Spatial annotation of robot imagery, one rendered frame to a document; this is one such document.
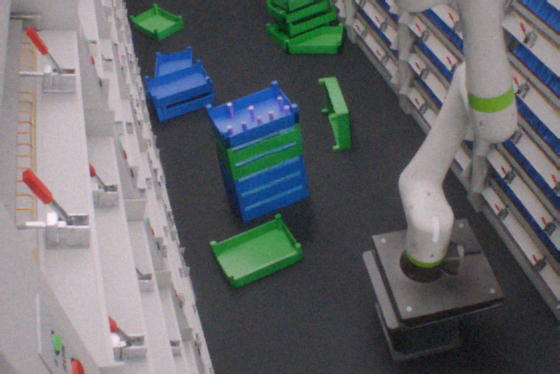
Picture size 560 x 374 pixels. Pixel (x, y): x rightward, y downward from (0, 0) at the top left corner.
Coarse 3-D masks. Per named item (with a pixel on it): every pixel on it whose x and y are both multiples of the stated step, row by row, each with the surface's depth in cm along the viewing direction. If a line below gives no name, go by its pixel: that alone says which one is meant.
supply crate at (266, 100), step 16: (256, 96) 263; (272, 96) 266; (208, 112) 256; (224, 112) 261; (240, 112) 262; (256, 112) 261; (224, 128) 256; (240, 128) 255; (256, 128) 247; (272, 128) 250; (224, 144) 248; (240, 144) 248
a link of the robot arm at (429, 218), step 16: (416, 192) 193; (432, 192) 191; (416, 208) 188; (432, 208) 187; (448, 208) 188; (416, 224) 186; (432, 224) 184; (448, 224) 184; (416, 240) 189; (432, 240) 186; (448, 240) 190; (416, 256) 193; (432, 256) 191
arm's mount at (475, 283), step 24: (384, 240) 211; (456, 240) 210; (384, 264) 205; (480, 264) 203; (408, 288) 198; (432, 288) 197; (456, 288) 197; (480, 288) 196; (408, 312) 192; (432, 312) 191; (456, 312) 194; (480, 312) 196
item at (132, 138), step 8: (120, 88) 179; (128, 88) 180; (128, 96) 182; (128, 104) 180; (128, 112) 177; (128, 120) 174; (128, 136) 169; (136, 136) 170; (136, 144) 167; (136, 152) 164; (136, 160) 162; (144, 184) 156; (152, 216) 148; (152, 224) 146; (160, 240) 137; (160, 248) 138
